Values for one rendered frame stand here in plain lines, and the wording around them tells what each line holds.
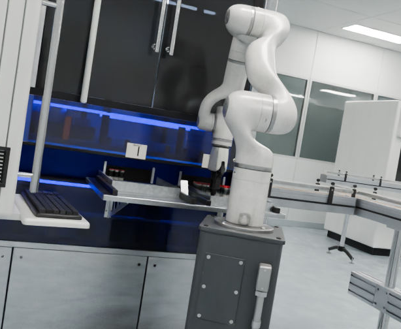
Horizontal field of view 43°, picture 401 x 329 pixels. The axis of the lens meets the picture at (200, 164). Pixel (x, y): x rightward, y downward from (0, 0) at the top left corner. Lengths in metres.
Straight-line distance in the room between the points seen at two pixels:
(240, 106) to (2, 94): 0.68
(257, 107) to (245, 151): 0.14
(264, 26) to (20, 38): 0.80
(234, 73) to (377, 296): 1.33
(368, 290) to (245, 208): 1.30
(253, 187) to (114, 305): 0.97
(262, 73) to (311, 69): 6.23
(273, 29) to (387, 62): 6.93
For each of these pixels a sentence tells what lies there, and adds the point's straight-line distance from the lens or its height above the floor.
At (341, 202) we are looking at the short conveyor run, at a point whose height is 0.90.
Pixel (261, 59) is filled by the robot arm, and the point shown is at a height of 1.40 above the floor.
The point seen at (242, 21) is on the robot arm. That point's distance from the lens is 1.81.
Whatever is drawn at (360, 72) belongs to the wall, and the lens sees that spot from 8.37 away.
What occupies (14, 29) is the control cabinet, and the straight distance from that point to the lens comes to 1.55.
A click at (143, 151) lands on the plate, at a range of 2.15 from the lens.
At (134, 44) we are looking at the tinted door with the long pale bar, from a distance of 2.16.
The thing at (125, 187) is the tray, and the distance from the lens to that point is 1.88.
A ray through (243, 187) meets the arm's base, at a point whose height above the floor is 0.99.
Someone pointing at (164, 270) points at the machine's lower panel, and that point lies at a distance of 2.27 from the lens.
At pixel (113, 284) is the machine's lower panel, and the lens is 2.24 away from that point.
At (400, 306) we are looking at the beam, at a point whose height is 0.50.
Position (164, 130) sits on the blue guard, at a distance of 2.17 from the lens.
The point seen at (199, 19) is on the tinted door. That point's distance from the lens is 2.25.
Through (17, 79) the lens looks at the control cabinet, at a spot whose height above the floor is 1.20.
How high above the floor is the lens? 1.12
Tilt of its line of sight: 3 degrees down
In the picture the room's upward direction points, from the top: 9 degrees clockwise
